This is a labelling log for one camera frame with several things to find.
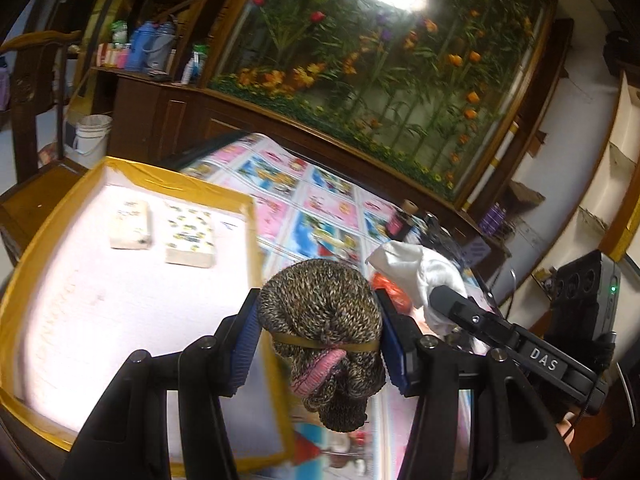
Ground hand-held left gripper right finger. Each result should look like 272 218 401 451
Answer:
374 289 581 480

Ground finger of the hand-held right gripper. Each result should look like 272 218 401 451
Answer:
430 285 608 413

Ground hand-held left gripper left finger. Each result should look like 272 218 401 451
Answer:
60 287 263 480

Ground red plastic bag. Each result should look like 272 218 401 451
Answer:
372 272 416 313

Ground brown knitted socks bundle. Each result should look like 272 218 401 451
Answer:
257 260 388 433

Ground yellow-taped foam box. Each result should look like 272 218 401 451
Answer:
0 156 296 476

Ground white cloth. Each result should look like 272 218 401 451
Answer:
366 240 471 336

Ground black gadget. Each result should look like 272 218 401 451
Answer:
425 212 461 261

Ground yellow-patterned tissue pack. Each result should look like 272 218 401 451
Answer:
164 202 217 267

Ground printed tablecloth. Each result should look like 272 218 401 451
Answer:
180 132 501 480

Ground plain white tissue pack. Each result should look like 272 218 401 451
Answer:
109 200 153 251

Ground white bucket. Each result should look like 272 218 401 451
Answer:
72 115 113 170

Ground wooden cabinet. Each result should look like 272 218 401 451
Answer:
67 65 506 271

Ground framed flower painting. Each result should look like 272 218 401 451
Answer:
200 0 558 206

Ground white bottle with green cap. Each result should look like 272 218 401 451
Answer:
182 44 211 85

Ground pink boxes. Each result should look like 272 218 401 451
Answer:
97 42 132 68

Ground wooden chair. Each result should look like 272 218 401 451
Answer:
0 30 83 183

